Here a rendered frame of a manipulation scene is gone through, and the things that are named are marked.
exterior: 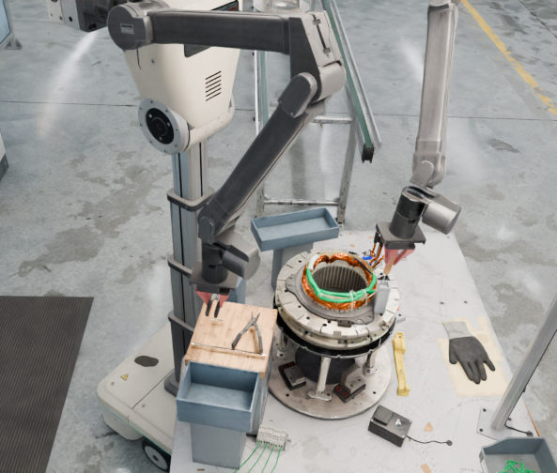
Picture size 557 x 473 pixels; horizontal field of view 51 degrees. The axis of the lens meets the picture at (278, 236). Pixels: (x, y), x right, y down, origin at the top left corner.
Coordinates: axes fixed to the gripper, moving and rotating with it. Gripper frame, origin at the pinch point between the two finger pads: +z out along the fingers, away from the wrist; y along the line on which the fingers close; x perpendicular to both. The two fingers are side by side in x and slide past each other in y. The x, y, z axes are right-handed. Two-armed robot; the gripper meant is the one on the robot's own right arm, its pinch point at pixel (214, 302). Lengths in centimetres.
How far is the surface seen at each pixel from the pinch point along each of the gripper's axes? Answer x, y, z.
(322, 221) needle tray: 55, 23, 17
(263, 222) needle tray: 48, 5, 15
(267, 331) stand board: 3.7, 12.3, 11.9
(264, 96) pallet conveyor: 186, -14, 46
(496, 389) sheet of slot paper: 18, 79, 39
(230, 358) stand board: -6.1, 5.1, 11.9
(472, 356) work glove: 28, 73, 38
